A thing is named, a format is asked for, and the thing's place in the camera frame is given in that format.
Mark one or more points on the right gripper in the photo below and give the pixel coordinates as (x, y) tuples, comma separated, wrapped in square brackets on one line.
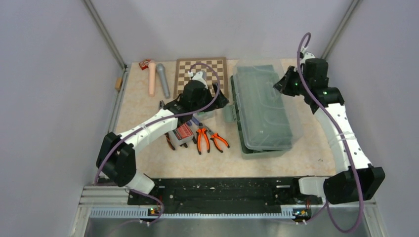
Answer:
[(282, 86)]

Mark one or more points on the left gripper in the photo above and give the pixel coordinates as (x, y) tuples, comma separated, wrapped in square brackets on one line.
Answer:
[(222, 101)]

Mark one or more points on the green plastic toolbox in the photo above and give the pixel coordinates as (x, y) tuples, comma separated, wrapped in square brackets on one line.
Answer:
[(242, 124)]

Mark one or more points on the blue handle screwdriver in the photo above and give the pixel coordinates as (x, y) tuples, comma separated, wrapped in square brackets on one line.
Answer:
[(195, 121)]

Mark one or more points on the red label screw box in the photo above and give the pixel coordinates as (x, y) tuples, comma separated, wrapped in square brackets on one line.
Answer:
[(181, 135)]

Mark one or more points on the green label screw box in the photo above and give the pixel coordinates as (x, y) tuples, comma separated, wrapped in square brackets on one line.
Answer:
[(201, 116)]

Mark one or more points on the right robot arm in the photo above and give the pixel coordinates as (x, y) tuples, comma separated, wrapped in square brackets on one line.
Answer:
[(354, 171)]

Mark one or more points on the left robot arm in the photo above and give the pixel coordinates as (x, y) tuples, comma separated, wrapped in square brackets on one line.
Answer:
[(117, 155)]

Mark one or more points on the orange cutting pliers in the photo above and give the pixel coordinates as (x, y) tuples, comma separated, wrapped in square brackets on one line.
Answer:
[(202, 135)]

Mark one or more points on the orange needle nose pliers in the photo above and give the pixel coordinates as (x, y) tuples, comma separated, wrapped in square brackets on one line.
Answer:
[(215, 138)]

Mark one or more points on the large orange combination pliers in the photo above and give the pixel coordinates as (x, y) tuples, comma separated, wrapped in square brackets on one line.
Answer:
[(161, 104)]

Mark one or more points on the black orange striped pliers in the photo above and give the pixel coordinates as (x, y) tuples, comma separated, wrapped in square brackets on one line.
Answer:
[(171, 145)]

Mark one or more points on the grey microphone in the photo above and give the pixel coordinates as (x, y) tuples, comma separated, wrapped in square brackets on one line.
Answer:
[(163, 79)]

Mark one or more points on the pink microphone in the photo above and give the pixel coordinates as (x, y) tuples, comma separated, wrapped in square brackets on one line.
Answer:
[(152, 77)]

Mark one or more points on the red small packet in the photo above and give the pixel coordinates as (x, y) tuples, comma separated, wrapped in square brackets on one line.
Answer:
[(144, 64)]

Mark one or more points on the left wooden block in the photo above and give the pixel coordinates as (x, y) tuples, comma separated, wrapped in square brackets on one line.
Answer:
[(118, 84)]

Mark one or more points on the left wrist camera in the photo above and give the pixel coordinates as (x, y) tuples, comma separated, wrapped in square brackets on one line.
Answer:
[(200, 76)]

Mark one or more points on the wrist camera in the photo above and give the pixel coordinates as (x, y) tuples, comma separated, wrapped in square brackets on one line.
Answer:
[(305, 55), (200, 76)]

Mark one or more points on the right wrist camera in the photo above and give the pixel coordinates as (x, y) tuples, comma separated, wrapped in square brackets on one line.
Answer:
[(305, 55)]

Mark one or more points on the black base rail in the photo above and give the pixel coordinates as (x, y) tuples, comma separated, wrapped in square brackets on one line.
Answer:
[(252, 195)]

